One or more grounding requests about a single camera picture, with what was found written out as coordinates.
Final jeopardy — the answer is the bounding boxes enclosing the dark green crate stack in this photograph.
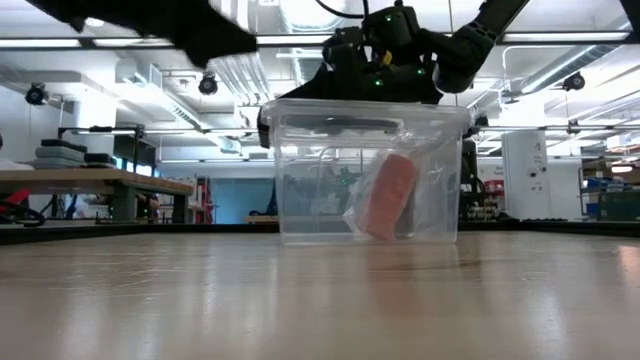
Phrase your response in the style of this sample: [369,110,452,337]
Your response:
[579,167,640,224]

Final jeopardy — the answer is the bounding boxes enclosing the orange cloth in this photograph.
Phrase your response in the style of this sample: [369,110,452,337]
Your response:
[363,153,420,242]

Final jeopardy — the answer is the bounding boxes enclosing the red tool cart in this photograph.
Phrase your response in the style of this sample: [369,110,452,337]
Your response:
[192,174,215,225]

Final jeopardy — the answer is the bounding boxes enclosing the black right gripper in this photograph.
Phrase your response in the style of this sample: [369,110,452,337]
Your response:
[279,27,444,106]

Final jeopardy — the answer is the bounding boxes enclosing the black cabinet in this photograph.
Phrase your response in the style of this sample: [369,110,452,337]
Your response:
[458,139,481,221]

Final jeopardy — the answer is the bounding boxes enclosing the clear plastic storage bin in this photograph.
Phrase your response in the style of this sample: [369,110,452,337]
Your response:
[256,97,472,247]

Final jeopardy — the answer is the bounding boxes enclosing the stack of grey pads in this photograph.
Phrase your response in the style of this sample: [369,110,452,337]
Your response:
[32,138,120,170]

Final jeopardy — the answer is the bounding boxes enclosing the wooden workbench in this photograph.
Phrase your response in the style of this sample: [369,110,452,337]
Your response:
[0,167,195,225]

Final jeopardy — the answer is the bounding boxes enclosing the red and black tool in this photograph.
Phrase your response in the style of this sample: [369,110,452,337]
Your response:
[0,187,47,229]

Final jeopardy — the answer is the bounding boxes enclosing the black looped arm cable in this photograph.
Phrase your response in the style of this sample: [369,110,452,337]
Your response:
[313,0,372,21]

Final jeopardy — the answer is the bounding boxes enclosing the white pillar with fixtures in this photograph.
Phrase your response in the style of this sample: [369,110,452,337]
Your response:
[501,129,550,220]

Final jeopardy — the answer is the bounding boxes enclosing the clear plastic bin lid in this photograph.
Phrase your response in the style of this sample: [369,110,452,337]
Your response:
[260,97,472,137]

